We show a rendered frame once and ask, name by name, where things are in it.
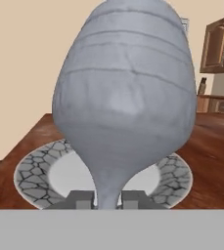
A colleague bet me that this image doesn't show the brown wooden wall cupboards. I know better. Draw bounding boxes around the brown wooden wall cupboards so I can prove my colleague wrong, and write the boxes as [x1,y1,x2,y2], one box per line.
[200,12,224,74]

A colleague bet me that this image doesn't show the grey wine glass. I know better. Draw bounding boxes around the grey wine glass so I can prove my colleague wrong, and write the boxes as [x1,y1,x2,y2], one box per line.
[51,0,198,210]

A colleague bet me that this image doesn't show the white wall socket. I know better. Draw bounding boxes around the white wall socket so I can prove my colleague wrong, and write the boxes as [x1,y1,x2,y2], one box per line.
[181,18,190,33]

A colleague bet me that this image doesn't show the brown wooden base cupboards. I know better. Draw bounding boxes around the brown wooden base cupboards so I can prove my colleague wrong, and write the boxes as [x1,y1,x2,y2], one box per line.
[196,94,224,115]

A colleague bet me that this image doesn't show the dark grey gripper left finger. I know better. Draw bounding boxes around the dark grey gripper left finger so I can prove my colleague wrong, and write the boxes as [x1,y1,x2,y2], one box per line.
[45,189,96,210]

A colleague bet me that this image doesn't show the white plate with cracked-stone rim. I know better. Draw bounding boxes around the white plate with cracked-stone rim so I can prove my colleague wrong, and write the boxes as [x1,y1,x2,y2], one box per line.
[13,139,194,210]

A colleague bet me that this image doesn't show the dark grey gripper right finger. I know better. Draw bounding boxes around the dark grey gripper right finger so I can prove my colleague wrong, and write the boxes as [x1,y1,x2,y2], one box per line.
[120,190,168,210]

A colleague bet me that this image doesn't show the dark knife block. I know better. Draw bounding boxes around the dark knife block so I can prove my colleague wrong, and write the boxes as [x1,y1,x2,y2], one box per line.
[198,76,208,97]

